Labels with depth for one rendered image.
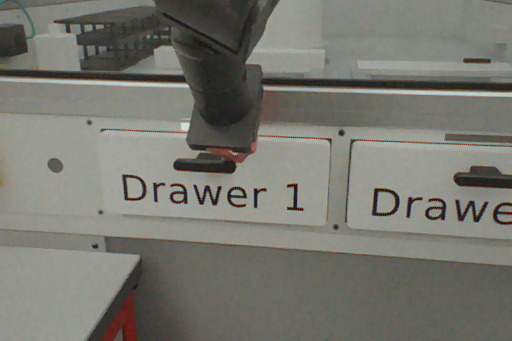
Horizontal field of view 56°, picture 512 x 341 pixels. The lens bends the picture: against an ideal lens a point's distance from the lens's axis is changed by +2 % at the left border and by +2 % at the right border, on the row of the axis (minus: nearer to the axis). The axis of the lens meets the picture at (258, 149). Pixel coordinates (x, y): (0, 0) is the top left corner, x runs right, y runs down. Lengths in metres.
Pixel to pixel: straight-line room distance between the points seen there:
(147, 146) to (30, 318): 0.23
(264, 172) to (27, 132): 0.31
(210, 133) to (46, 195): 0.31
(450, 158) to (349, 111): 0.12
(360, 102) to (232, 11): 0.27
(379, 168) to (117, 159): 0.32
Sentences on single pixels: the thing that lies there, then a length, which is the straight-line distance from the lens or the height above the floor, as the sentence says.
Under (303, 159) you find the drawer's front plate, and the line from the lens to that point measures 0.57.
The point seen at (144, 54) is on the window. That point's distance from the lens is 0.62.
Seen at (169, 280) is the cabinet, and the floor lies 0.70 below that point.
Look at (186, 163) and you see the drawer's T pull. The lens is 0.56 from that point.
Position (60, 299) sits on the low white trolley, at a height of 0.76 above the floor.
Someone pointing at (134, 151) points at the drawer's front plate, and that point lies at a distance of 0.62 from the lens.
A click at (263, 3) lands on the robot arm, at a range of 0.35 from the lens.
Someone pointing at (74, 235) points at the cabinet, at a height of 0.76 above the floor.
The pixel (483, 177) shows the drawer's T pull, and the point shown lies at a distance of 0.57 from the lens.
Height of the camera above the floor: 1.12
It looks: 20 degrees down
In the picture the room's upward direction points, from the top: straight up
